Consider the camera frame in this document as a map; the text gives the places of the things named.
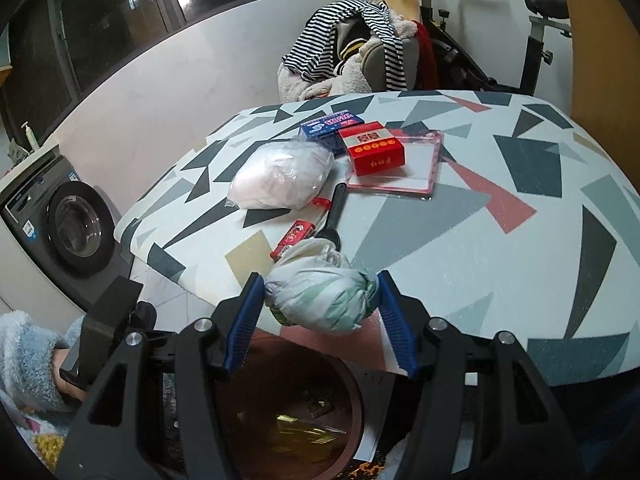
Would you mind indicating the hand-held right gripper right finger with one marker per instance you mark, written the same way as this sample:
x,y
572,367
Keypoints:
x,y
395,325

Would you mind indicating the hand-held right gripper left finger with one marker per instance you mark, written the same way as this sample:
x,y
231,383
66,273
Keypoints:
x,y
245,320

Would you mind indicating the brown round bin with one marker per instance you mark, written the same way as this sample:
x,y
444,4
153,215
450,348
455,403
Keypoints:
x,y
280,390

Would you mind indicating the white green plastic bag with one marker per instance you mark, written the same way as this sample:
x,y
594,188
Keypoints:
x,y
320,295

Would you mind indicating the small red wrapper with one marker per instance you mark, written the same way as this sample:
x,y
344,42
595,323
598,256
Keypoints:
x,y
295,236

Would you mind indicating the black plastic spork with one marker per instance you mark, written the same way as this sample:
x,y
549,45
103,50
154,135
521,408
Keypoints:
x,y
334,210

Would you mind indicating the clear bag of white powder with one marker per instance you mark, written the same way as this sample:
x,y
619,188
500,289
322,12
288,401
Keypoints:
x,y
280,175

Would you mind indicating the clear pink-edged tray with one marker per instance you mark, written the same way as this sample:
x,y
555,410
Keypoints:
x,y
415,170

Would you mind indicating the red box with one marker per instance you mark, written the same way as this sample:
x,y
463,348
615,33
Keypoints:
x,y
375,155

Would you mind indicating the blue box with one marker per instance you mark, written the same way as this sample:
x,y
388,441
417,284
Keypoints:
x,y
325,127

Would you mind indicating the person's left forearm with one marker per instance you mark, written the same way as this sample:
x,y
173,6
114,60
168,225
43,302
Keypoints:
x,y
30,355

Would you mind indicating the grey washing machine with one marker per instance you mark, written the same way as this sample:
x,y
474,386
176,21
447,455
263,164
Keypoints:
x,y
65,220

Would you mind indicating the white soap dispenser bottle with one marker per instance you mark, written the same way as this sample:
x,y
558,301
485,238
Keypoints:
x,y
31,139

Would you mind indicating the red garment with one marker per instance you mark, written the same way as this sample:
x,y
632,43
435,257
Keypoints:
x,y
427,55

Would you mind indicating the black jacket with striped cuffs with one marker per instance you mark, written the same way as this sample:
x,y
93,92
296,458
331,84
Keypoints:
x,y
350,45

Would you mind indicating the black white striped shirt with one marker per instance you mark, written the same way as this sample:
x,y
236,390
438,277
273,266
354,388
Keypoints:
x,y
315,45

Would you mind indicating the dark framed window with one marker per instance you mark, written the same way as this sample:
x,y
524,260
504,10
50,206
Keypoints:
x,y
110,10

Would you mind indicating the wooden chair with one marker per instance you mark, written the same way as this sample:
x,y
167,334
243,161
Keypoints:
x,y
400,7

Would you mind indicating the black exercise bike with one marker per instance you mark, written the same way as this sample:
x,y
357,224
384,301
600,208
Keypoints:
x,y
535,35

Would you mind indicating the yellow wooden door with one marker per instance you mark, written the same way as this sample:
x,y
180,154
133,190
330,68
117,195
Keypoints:
x,y
600,60

